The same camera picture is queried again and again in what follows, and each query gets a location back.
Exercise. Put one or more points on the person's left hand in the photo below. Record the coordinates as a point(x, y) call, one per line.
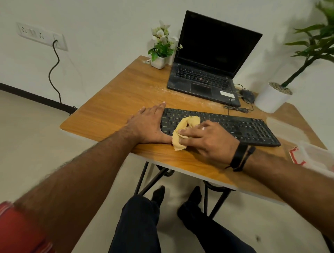
point(147, 127)

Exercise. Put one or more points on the person's right hand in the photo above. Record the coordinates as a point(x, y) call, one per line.
point(211, 142)

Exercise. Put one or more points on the yellow cleaning cloth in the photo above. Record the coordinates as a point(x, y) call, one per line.
point(185, 125)

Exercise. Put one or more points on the black keyboard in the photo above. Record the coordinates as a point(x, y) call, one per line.
point(248, 130)

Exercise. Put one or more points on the clear plastic container lid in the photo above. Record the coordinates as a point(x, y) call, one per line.
point(287, 130)

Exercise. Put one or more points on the clear plastic container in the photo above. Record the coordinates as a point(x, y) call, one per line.
point(315, 157)

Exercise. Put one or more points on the person's right forearm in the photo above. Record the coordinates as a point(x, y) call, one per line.
point(294, 182)

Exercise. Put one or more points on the person's left forearm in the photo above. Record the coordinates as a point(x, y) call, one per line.
point(73, 182)

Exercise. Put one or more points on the person's right leg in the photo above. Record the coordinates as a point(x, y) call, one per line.
point(211, 229)

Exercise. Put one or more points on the person's leg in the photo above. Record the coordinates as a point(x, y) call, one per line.
point(138, 226)
point(211, 229)

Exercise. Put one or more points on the person's left leg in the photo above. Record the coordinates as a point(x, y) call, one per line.
point(138, 226)

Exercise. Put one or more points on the black wristband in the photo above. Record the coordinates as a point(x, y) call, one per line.
point(240, 157)

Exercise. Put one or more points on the black computer mouse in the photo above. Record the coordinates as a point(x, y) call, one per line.
point(247, 96)

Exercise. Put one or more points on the tall green plant white pot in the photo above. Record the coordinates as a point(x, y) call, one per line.
point(272, 100)

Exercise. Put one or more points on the small white flower pot plant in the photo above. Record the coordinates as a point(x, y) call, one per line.
point(160, 49)

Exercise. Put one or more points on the black laptop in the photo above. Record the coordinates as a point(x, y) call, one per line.
point(211, 44)

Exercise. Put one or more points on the black skirting board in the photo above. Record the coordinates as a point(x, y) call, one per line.
point(34, 97)

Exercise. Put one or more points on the red left sleeve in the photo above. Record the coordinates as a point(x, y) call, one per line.
point(18, 229)

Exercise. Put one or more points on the black metal table frame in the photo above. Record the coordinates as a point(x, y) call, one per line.
point(141, 179)

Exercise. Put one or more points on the white wall socket panel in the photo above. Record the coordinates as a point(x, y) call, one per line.
point(36, 35)

